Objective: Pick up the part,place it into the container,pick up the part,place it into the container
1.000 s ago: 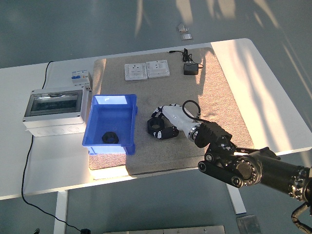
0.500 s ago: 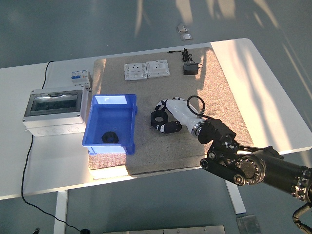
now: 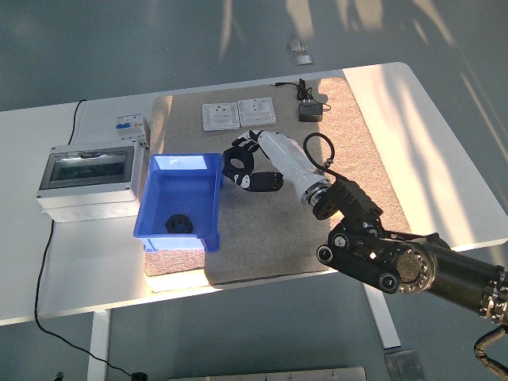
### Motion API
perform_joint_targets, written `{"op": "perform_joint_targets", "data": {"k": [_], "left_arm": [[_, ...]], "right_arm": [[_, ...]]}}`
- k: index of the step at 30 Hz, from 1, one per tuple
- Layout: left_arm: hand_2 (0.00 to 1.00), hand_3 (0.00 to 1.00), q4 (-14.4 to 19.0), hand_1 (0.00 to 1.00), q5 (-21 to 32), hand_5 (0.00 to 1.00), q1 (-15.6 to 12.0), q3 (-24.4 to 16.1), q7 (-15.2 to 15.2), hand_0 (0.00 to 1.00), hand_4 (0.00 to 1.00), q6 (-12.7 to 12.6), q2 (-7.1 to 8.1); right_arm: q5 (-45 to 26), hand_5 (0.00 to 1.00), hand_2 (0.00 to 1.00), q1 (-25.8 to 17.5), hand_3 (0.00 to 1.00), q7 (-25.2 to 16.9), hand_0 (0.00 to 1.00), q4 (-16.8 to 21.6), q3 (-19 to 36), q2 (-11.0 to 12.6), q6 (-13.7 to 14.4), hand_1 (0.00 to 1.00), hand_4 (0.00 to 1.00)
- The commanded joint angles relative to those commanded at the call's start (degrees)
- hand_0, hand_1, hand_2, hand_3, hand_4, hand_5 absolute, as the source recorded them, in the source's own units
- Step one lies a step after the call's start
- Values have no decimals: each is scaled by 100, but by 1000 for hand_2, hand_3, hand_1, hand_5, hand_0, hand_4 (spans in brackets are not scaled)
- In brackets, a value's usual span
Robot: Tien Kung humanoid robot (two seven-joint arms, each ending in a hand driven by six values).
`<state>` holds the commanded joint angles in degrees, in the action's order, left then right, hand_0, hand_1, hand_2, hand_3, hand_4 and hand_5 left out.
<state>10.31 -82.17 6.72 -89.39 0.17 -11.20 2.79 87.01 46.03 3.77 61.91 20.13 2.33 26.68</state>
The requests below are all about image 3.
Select black hex nut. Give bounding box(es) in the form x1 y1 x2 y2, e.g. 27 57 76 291
164 214 196 235

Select black adapter cord with plug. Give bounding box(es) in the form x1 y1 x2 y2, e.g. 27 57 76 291
270 78 333 114

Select white table leg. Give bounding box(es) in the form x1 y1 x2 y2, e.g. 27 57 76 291
87 310 114 381
362 283 402 351

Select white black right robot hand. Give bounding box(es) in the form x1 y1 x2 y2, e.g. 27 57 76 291
221 129 333 202

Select white circuit breaker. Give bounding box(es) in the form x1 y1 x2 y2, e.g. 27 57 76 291
115 113 152 150

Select white wall socket panel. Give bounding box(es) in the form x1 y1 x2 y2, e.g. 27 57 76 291
202 101 241 133

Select grey-brown mat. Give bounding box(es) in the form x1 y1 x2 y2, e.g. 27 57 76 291
143 76 412 287

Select long black power cable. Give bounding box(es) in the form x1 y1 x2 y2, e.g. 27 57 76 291
33 98 137 376

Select white distribution box clear cover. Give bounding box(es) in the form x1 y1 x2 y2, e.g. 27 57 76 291
35 144 145 224

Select wide grey metal plate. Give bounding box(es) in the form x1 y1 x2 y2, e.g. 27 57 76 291
166 366 368 381

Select black power adapter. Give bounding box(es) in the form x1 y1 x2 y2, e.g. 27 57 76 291
298 101 324 124

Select blue plastic bin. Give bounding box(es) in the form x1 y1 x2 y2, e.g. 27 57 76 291
132 153 225 253

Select small grey metal plate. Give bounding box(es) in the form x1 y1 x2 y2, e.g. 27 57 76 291
383 349 426 381

